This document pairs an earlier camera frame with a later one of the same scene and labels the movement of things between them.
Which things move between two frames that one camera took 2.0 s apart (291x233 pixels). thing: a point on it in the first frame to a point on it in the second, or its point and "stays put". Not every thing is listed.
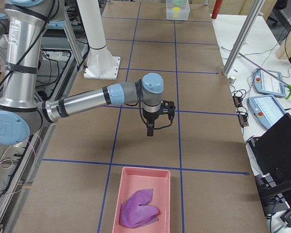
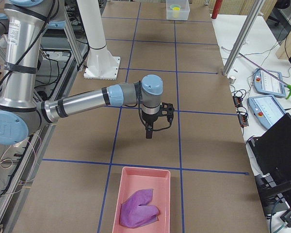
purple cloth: [133, 212] stays put
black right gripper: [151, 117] stays put
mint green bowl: [178, 2] to [175, 5]
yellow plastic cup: [176, 12] stays put
